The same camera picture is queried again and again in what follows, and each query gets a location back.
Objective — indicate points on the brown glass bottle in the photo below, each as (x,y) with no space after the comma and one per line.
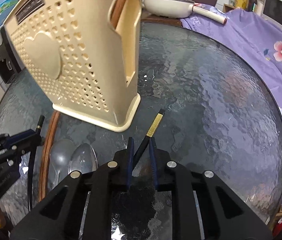
(252,5)

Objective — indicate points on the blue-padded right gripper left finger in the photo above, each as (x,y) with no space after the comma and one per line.
(123,171)

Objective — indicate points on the grey plastic spoon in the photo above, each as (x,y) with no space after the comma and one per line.
(60,155)

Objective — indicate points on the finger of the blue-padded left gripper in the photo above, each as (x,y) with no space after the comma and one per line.
(28,137)

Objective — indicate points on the dark wooden counter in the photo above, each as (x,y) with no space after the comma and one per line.
(161,20)

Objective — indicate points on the shiny metal spoon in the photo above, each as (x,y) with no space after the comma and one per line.
(83,159)

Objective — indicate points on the brown wooden chopstick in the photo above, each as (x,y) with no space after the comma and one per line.
(45,159)

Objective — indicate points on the black chopstick with gold band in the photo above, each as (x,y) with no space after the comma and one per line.
(32,156)

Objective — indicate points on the round glass table top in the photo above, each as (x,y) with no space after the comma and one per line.
(219,116)

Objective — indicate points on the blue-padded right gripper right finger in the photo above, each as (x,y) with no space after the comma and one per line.
(161,175)

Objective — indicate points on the black chopstick with gold tip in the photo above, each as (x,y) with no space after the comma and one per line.
(148,136)

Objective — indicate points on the beige heart-pattern utensil holder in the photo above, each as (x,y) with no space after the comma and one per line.
(83,54)

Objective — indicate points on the white frying pan with lid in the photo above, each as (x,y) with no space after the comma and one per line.
(180,9)

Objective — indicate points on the purple floral cloth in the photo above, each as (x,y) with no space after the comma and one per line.
(253,38)

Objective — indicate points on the white water dispenser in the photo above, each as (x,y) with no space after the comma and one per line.
(10,63)

